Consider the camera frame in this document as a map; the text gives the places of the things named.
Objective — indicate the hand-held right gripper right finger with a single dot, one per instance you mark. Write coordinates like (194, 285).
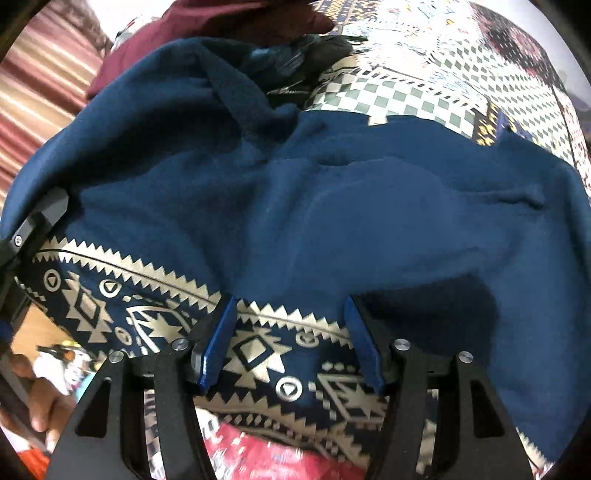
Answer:
(364, 346)

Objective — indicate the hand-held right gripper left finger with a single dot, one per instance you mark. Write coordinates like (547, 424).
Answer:
(217, 350)

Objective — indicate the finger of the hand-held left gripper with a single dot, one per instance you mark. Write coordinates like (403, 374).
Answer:
(41, 217)

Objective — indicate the navy blue fleece sweater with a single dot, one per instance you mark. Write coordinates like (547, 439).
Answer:
(295, 207)

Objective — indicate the person's left hand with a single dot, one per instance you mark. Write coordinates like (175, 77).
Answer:
(51, 401)

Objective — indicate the navy beige patterned cloth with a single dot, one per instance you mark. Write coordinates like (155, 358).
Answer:
(258, 360)

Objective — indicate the red printed cloth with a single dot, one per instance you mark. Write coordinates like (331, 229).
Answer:
(277, 454)

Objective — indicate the red striped blanket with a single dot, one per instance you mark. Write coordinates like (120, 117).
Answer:
(41, 92)

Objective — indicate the maroon garment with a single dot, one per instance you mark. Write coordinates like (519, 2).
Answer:
(138, 50)

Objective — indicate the patchwork printed blanket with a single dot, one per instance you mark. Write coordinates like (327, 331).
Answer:
(438, 69)

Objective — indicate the black cloth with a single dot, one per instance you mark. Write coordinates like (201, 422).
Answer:
(318, 50)

